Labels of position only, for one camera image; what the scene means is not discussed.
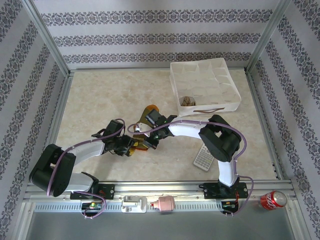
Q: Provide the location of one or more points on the aluminium side frame rail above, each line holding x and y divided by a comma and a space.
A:
61, 120
265, 125

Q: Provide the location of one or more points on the pink bottle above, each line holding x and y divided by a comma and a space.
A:
166, 203

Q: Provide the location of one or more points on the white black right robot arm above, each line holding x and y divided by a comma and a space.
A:
185, 128

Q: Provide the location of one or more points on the small circuit board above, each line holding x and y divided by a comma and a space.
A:
229, 205
91, 205

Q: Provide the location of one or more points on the white fabric divider organizer box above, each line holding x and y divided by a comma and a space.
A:
212, 80

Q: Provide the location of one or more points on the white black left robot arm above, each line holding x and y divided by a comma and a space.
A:
85, 151

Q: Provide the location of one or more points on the grey white calculator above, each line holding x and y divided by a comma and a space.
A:
203, 158

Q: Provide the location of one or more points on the aluminium frame rail by bases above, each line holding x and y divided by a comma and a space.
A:
155, 186

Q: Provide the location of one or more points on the beige brown green argyle sock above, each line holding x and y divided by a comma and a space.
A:
187, 101

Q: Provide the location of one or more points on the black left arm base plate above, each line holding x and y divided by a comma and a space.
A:
107, 191

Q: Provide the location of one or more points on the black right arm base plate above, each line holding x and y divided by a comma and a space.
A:
210, 190

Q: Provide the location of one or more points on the aluminium frame post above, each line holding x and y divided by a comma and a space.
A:
271, 35
45, 37

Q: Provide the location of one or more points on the white plastic clamp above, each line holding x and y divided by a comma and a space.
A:
133, 205

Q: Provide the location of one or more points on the red soda can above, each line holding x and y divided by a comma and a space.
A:
273, 200

